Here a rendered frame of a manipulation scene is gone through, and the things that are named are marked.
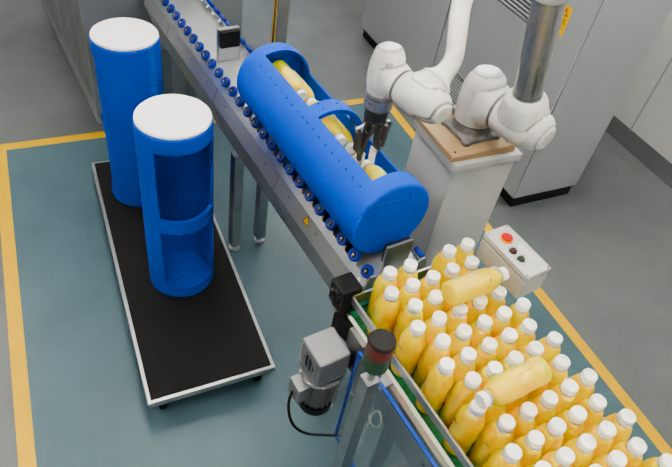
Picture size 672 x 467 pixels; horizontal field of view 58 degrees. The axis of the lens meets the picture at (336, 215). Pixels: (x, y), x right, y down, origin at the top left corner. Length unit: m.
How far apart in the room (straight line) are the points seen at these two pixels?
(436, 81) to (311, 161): 0.49
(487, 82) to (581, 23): 1.06
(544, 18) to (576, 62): 1.33
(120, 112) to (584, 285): 2.54
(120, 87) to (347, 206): 1.32
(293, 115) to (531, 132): 0.82
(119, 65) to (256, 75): 0.69
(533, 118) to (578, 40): 1.12
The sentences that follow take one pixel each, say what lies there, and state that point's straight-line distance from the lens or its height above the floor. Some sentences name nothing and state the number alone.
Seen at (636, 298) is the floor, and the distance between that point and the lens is 3.72.
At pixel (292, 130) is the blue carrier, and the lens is 2.06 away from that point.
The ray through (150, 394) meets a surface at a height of 0.15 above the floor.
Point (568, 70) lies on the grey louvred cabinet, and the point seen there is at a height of 0.96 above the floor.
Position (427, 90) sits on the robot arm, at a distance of 1.72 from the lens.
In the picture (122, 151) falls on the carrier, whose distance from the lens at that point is 3.01.
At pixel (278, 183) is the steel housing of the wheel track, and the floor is 0.87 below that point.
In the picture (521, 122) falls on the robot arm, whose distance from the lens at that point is 2.22.
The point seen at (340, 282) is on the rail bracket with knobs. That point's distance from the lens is 1.80.
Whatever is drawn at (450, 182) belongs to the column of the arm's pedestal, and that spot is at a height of 0.90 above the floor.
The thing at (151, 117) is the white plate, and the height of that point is 1.04.
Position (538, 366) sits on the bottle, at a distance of 1.58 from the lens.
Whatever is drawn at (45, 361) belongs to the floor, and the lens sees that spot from 2.91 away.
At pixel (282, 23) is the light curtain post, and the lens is 3.05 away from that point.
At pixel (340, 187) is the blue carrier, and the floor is 1.16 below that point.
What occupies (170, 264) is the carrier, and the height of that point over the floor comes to 0.16.
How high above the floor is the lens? 2.37
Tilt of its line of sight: 43 degrees down
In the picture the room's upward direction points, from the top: 11 degrees clockwise
